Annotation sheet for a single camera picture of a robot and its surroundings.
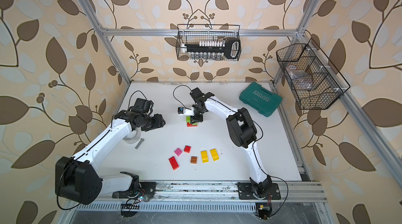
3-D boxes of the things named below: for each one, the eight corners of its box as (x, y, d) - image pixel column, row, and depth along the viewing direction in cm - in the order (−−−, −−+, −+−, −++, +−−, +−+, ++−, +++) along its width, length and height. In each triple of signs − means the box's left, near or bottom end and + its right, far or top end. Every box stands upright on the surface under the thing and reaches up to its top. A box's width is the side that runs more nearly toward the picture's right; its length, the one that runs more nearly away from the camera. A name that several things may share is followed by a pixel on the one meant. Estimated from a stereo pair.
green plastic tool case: (237, 97, 112) (238, 93, 109) (253, 83, 121) (254, 79, 118) (266, 117, 101) (268, 114, 98) (281, 100, 110) (283, 97, 107)
